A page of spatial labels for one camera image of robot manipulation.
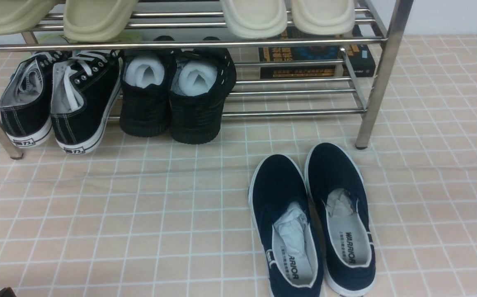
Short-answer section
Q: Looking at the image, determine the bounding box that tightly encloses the black knit shoe left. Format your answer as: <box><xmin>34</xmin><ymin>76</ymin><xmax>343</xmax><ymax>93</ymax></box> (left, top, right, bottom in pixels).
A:
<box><xmin>120</xmin><ymin>48</ymin><xmax>180</xmax><ymax>138</ymax></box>

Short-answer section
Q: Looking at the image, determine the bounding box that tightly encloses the olive green slipper far left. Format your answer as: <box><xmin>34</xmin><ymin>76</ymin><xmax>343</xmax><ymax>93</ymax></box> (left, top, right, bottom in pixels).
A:
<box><xmin>0</xmin><ymin>0</ymin><xmax>60</xmax><ymax>35</ymax></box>

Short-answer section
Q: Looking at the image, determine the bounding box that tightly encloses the metal shoe rack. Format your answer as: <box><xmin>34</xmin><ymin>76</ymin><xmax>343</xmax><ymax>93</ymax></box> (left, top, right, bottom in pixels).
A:
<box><xmin>0</xmin><ymin>0</ymin><xmax>413</xmax><ymax>150</ymax></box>

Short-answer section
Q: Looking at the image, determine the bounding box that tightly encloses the black box behind rack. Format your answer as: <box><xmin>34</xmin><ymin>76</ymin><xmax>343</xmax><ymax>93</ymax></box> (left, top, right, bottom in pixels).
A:
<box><xmin>258</xmin><ymin>45</ymin><xmax>376</xmax><ymax>79</ymax></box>

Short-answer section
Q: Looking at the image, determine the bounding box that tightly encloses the cream slipper right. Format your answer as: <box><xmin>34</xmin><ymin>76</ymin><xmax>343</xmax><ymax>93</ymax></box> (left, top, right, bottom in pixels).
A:
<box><xmin>291</xmin><ymin>0</ymin><xmax>355</xmax><ymax>35</ymax></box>

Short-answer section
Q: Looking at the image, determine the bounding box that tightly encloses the black knit shoe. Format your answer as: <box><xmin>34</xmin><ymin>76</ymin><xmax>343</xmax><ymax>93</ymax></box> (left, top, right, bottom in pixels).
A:
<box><xmin>120</xmin><ymin>48</ymin><xmax>180</xmax><ymax>138</ymax></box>
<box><xmin>169</xmin><ymin>47</ymin><xmax>237</xmax><ymax>145</ymax></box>

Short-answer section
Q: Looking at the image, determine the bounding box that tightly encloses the navy slip-on shoe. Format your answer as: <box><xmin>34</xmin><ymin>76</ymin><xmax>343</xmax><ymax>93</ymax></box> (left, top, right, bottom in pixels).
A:
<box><xmin>304</xmin><ymin>143</ymin><xmax>376</xmax><ymax>297</ymax></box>
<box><xmin>248</xmin><ymin>154</ymin><xmax>324</xmax><ymax>297</ymax></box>

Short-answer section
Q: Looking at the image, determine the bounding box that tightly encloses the olive green slipper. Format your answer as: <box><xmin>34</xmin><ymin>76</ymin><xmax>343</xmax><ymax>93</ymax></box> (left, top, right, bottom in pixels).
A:
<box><xmin>63</xmin><ymin>0</ymin><xmax>138</xmax><ymax>42</ymax></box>
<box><xmin>0</xmin><ymin>0</ymin><xmax>60</xmax><ymax>35</ymax></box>

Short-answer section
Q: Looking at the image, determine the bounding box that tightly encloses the cream slipper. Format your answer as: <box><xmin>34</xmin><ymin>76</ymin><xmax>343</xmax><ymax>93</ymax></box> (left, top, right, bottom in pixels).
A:
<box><xmin>219</xmin><ymin>0</ymin><xmax>288</xmax><ymax>39</ymax></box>
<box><xmin>291</xmin><ymin>0</ymin><xmax>355</xmax><ymax>35</ymax></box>

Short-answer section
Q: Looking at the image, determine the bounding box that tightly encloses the cream slipper left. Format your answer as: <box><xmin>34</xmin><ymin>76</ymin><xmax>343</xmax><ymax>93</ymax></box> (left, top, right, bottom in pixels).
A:
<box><xmin>219</xmin><ymin>0</ymin><xmax>288</xmax><ymax>39</ymax></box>

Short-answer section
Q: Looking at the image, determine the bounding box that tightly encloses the black canvas sneaker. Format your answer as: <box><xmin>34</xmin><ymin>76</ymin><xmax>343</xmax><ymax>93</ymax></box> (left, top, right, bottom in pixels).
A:
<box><xmin>0</xmin><ymin>51</ymin><xmax>72</xmax><ymax>147</ymax></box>
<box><xmin>50</xmin><ymin>50</ymin><xmax>122</xmax><ymax>155</ymax></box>

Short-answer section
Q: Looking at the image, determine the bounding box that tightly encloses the black canvas sneaker left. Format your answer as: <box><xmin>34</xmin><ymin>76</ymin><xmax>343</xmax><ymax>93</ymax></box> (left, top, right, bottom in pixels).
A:
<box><xmin>0</xmin><ymin>51</ymin><xmax>72</xmax><ymax>147</ymax></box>

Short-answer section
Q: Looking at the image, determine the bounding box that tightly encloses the black canvas sneaker right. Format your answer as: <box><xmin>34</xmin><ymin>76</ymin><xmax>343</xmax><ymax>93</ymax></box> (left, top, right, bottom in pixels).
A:
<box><xmin>50</xmin><ymin>50</ymin><xmax>122</xmax><ymax>155</ymax></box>

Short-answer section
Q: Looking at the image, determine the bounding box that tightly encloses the dark object bottom left corner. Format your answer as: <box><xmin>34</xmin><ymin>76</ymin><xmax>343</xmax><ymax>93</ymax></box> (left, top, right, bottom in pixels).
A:
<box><xmin>0</xmin><ymin>287</ymin><xmax>16</xmax><ymax>297</ymax></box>

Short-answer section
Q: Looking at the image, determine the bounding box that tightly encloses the black knit shoe right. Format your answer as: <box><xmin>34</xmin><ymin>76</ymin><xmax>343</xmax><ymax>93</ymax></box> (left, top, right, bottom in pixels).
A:
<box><xmin>169</xmin><ymin>47</ymin><xmax>237</xmax><ymax>145</ymax></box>

